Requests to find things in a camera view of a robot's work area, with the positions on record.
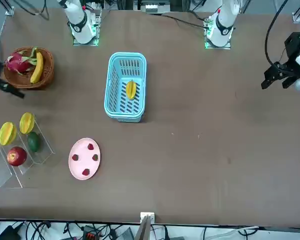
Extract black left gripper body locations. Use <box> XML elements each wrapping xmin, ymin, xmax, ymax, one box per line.
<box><xmin>284</xmin><ymin>31</ymin><xmax>300</xmax><ymax>66</ymax></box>

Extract yellow star fruit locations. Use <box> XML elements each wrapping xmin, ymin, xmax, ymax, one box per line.
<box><xmin>125</xmin><ymin>79</ymin><xmax>138</xmax><ymax>101</ymax></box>
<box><xmin>0</xmin><ymin>121</ymin><xmax>18</xmax><ymax>146</ymax></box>
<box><xmin>19</xmin><ymin>112</ymin><xmax>36</xmax><ymax>135</ymax></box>

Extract brown wicker basket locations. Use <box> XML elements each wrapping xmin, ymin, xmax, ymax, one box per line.
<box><xmin>3</xmin><ymin>46</ymin><xmax>55</xmax><ymax>90</ymax></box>

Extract clear acrylic display shelf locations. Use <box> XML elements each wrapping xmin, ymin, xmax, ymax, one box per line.
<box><xmin>0</xmin><ymin>113</ymin><xmax>56</xmax><ymax>189</ymax></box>

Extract blue plastic basket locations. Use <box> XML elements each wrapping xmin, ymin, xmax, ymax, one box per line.
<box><xmin>103</xmin><ymin>51</ymin><xmax>148</xmax><ymax>123</ymax></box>

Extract pink dragon fruit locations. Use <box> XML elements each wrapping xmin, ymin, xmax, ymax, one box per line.
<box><xmin>4</xmin><ymin>46</ymin><xmax>38</xmax><ymax>76</ymax></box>

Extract yellow banana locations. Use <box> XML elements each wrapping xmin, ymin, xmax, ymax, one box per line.
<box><xmin>30</xmin><ymin>51</ymin><xmax>45</xmax><ymax>85</ymax></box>

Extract green avocado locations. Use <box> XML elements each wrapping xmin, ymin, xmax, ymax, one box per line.
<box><xmin>27</xmin><ymin>131</ymin><xmax>41</xmax><ymax>153</ymax></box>

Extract red apple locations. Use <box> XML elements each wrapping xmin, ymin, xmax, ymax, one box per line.
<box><xmin>6</xmin><ymin>146</ymin><xmax>28</xmax><ymax>167</ymax></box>

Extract pink round plate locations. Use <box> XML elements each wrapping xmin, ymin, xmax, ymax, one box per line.
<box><xmin>68</xmin><ymin>137</ymin><xmax>102</xmax><ymax>181</ymax></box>

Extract white socket box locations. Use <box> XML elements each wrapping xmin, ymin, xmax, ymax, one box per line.
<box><xmin>144</xmin><ymin>3</ymin><xmax>159</xmax><ymax>15</ymax></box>

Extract black power adapter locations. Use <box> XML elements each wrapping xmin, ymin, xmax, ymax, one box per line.
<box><xmin>0</xmin><ymin>224</ymin><xmax>20</xmax><ymax>240</ymax></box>

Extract black hub red ports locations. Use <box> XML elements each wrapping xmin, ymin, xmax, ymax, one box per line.
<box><xmin>81</xmin><ymin>224</ymin><xmax>101</xmax><ymax>240</ymax></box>

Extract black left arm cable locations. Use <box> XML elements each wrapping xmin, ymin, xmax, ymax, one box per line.
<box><xmin>264</xmin><ymin>0</ymin><xmax>291</xmax><ymax>67</ymax></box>

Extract black base cable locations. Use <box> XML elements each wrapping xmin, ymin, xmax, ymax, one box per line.
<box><xmin>161</xmin><ymin>9</ymin><xmax>208</xmax><ymax>28</ymax></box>

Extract aluminium frame post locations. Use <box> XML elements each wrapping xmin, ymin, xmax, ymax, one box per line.
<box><xmin>134</xmin><ymin>211</ymin><xmax>156</xmax><ymax>240</ymax></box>

